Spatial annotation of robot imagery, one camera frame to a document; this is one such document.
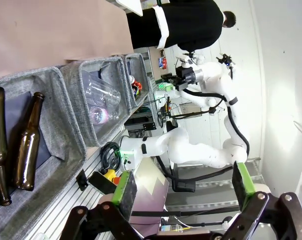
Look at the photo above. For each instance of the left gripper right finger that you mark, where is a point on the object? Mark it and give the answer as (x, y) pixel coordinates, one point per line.
(243, 185)

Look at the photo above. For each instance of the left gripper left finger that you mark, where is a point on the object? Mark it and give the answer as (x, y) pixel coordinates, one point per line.
(123, 192)

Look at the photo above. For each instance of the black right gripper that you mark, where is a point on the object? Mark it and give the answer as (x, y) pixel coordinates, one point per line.
(184, 77)

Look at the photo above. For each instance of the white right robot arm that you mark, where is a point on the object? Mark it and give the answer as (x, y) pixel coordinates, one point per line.
(191, 147)

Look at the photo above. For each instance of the grey fabric basket Can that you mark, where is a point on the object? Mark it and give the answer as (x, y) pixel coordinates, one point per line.
(141, 65)

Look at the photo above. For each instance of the crushed red can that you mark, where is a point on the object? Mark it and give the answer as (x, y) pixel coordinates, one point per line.
(138, 86)

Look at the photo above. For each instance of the crushed black can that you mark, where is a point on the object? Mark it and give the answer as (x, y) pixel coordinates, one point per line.
(134, 91)

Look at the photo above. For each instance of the grey fabric basket Bottle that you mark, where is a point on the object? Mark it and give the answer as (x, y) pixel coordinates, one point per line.
(58, 130)

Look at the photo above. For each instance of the grey fabric basket Plastic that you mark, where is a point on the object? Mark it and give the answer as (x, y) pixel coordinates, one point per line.
(73, 82)

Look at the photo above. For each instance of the red snack package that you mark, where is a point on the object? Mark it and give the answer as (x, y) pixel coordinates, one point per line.
(163, 63)

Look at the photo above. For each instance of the yellow red emergency stop button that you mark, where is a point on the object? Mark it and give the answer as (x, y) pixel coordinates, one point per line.
(111, 176)

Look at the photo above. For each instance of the black phone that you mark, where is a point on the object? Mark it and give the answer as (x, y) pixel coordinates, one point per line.
(101, 182)

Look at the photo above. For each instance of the laptop screen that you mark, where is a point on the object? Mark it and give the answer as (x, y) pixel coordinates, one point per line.
(151, 195)

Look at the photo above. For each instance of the person in black top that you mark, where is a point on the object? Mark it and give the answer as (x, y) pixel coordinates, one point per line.
(191, 22)

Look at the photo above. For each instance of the small plastic bottle on floor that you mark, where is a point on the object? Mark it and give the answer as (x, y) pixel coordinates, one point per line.
(172, 227)

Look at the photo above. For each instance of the large clear plastic bottle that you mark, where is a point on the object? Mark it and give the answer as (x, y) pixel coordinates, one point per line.
(103, 91)

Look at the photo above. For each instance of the clear plastic bottle white cap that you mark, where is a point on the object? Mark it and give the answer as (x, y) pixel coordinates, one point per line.
(99, 115)

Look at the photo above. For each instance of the white table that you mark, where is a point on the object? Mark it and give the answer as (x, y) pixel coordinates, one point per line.
(131, 6)

